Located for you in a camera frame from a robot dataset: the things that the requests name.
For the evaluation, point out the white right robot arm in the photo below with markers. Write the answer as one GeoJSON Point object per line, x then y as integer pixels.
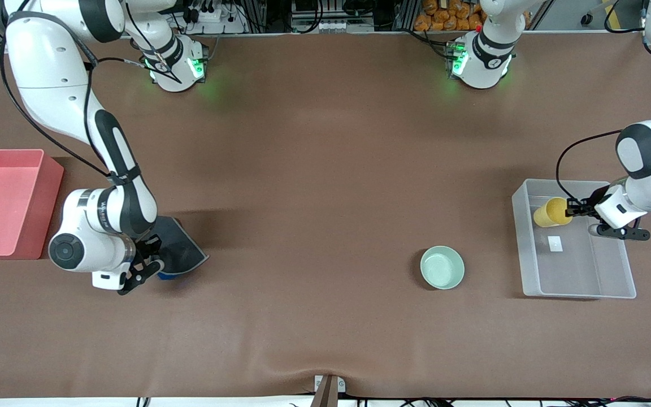
{"type": "Point", "coordinates": [48, 73]}

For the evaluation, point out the pink plastic storage bin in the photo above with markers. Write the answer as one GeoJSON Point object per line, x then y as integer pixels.
{"type": "Point", "coordinates": [3, 203]}

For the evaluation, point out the orange snack packages pile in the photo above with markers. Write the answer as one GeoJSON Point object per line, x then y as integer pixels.
{"type": "Point", "coordinates": [450, 14]}

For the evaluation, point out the brown table cover sheet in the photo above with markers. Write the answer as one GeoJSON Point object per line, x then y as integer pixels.
{"type": "Point", "coordinates": [325, 186]}

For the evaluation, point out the yellow plastic cup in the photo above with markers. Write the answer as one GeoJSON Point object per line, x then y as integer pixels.
{"type": "Point", "coordinates": [550, 213]}

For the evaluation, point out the metal table edge bracket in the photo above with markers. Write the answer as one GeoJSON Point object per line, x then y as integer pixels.
{"type": "Point", "coordinates": [328, 390]}

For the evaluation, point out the clear plastic storage bin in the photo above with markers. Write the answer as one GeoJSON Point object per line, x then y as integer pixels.
{"type": "Point", "coordinates": [574, 271]}

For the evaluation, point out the white power strip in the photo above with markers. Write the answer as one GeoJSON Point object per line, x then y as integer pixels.
{"type": "Point", "coordinates": [215, 17]}

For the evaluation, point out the mint green bowl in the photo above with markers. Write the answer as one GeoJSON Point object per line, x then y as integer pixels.
{"type": "Point", "coordinates": [442, 267]}

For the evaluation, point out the dark grey cloth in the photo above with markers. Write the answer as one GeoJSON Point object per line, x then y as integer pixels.
{"type": "Point", "coordinates": [181, 249]}

